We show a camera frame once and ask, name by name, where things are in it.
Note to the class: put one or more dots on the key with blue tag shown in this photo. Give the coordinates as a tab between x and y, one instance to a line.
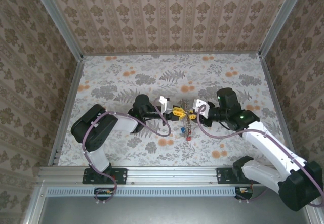
182	130

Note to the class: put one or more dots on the aluminium corner post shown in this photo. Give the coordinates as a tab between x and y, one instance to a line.
281	21
58	24

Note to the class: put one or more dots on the grey metal sheet panel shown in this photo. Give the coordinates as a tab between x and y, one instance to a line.
162	211

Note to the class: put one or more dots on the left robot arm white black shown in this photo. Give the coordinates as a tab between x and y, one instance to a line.
96	130

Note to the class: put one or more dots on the floral patterned table cover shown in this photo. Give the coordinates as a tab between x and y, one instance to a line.
162	153

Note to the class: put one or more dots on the large metal keyring with keys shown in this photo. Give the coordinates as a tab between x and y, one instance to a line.
186	126

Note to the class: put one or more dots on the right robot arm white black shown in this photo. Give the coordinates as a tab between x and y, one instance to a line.
268	145

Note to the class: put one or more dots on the aluminium front frame rail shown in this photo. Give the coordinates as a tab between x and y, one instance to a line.
172	174

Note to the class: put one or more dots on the aluminium side rail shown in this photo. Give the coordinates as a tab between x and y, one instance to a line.
278	102
73	87

